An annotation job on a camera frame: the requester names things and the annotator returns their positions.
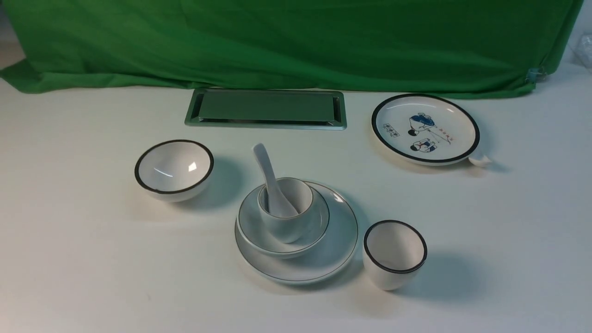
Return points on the plain white cup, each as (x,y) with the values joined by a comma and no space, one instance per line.
(302,197)

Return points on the white ceramic spoon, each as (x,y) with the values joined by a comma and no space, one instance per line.
(278,204)

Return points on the thin-rimmed white bowl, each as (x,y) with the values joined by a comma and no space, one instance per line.
(251,229)

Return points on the large white plate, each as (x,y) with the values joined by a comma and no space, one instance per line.
(328,258)

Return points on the black-rimmed white bowl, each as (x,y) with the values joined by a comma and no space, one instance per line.
(175,171)

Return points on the black-rimmed white cup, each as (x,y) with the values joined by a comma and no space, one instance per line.
(393,253)

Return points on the illustrated black-rimmed plate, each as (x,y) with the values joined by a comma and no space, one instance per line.
(425,129)

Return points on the white spoon under plate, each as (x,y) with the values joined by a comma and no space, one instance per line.
(481,161)

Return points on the green backdrop cloth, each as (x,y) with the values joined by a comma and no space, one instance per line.
(460,49)

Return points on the blue clip on cloth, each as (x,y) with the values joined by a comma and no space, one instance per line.
(535,75)

